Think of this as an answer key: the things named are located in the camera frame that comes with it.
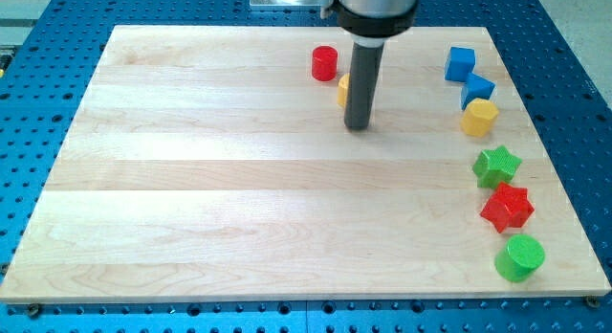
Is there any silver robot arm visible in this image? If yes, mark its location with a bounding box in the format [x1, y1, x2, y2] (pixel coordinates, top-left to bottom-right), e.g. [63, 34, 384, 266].
[320, 0, 418, 48]

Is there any yellow hexagon block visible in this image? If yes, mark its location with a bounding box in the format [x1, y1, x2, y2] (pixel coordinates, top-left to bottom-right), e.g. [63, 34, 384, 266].
[460, 99, 499, 137]

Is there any blue triangle block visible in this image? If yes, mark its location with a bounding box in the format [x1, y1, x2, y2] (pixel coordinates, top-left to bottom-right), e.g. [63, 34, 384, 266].
[461, 73, 495, 110]

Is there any yellow block behind rod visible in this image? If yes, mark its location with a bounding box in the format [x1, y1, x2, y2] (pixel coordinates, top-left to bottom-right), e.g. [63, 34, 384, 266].
[337, 74, 350, 108]

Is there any light wooden board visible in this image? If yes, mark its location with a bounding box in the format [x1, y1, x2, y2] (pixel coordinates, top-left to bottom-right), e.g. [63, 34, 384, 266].
[1, 26, 610, 304]

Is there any red cylinder block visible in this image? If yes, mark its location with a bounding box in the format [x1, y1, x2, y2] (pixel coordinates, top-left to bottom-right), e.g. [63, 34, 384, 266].
[311, 45, 339, 81]

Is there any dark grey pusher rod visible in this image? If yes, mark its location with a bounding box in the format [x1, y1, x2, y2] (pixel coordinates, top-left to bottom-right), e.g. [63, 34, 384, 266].
[344, 42, 384, 131]

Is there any blue cube block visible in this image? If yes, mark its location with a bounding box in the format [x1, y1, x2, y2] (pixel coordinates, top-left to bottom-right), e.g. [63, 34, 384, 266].
[445, 47, 476, 82]

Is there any green star block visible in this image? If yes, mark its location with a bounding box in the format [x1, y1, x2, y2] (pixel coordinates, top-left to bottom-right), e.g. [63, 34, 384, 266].
[472, 145, 522, 189]

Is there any red star block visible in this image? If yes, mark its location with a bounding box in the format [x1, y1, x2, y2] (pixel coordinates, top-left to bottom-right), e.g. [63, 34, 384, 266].
[480, 182, 535, 233]

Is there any green cylinder block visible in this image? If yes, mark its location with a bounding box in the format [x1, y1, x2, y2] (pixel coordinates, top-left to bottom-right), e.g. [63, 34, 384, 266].
[494, 234, 546, 282]

